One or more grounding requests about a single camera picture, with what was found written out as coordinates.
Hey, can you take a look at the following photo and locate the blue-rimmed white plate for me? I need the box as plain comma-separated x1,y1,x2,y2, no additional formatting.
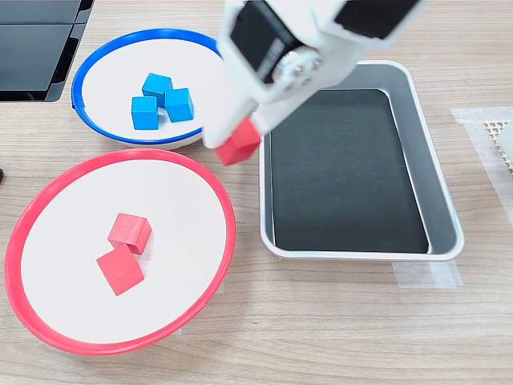
71,27,228,150

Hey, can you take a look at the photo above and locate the red-rimmed white plate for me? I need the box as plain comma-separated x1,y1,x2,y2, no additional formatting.
3,148,237,357

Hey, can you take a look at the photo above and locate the red cube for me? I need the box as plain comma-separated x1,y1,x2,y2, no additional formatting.
95,244,145,298
214,119,262,167
107,213,153,256

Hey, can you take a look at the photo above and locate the pale perforated base plate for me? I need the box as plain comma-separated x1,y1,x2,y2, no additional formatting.
483,119,513,172

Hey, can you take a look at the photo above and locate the black glossy panel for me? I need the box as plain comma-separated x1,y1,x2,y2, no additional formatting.
0,22,87,103
0,0,95,25

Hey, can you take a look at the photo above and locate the steel tray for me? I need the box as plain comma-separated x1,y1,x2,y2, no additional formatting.
258,59,466,262

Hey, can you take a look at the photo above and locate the blue cube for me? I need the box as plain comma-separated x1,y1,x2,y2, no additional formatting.
131,95,160,131
141,72,174,107
164,87,195,124

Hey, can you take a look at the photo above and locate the black tray mat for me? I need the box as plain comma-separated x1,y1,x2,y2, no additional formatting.
269,88,430,254

